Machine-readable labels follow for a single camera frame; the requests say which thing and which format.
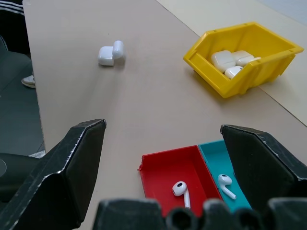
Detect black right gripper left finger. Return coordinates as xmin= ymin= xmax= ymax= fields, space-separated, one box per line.
xmin=0 ymin=118 xmax=107 ymax=230

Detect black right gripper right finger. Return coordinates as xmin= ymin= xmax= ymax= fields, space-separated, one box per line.
xmin=220 ymin=124 xmax=307 ymax=211

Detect yellow plastic bin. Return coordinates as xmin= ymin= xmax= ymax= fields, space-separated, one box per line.
xmin=183 ymin=22 xmax=305 ymax=99

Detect white earbud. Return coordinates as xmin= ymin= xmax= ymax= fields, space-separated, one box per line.
xmin=172 ymin=181 xmax=191 ymax=209
xmin=217 ymin=174 xmax=237 ymax=200

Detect teal plastic tray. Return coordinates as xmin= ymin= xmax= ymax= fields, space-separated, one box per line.
xmin=198 ymin=139 xmax=252 ymax=212

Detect red plastic tray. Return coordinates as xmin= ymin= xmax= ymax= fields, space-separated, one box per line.
xmin=137 ymin=145 xmax=223 ymax=218

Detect white sneaker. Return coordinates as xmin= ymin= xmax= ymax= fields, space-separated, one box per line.
xmin=21 ymin=75 xmax=36 ymax=89

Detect black trousers with white stripes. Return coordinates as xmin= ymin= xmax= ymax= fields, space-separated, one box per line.
xmin=0 ymin=0 xmax=31 ymax=57

